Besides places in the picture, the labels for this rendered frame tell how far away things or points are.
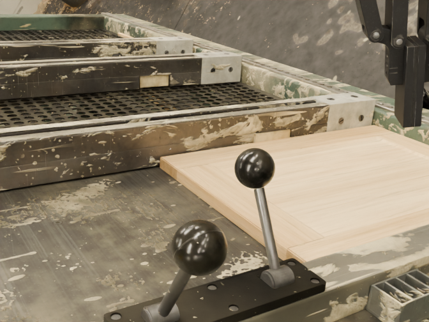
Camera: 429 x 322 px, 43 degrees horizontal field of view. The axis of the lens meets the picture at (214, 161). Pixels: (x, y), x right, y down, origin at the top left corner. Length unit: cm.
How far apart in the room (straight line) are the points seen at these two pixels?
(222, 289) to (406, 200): 40
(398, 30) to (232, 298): 26
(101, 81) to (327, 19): 175
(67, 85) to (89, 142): 48
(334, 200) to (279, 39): 227
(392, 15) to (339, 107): 64
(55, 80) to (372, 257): 87
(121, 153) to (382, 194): 39
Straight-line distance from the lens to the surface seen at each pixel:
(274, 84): 140
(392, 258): 61
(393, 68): 48
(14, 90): 126
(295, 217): 72
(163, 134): 87
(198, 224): 36
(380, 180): 88
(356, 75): 255
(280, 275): 51
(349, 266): 58
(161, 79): 138
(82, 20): 232
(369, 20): 46
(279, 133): 100
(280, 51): 294
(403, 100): 48
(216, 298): 49
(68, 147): 81
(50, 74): 128
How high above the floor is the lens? 177
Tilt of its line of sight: 39 degrees down
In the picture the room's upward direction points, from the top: 56 degrees counter-clockwise
